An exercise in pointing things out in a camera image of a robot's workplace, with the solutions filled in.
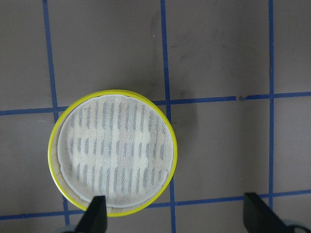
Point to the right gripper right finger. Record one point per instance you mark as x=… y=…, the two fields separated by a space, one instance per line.
x=259 y=218

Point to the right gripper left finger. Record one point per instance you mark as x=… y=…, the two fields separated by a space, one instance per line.
x=94 y=219

